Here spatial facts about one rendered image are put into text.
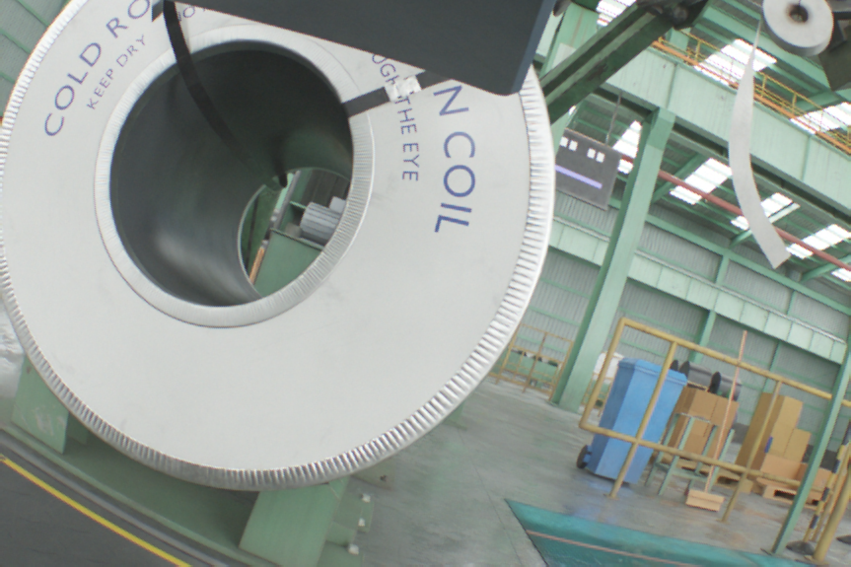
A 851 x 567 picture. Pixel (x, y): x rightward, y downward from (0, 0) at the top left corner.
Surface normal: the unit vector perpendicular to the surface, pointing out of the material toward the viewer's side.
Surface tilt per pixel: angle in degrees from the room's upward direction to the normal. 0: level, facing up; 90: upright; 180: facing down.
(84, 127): 90
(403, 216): 90
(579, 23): 90
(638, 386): 93
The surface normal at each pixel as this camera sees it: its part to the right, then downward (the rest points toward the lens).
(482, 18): -0.35, 0.93
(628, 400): 0.03, -0.06
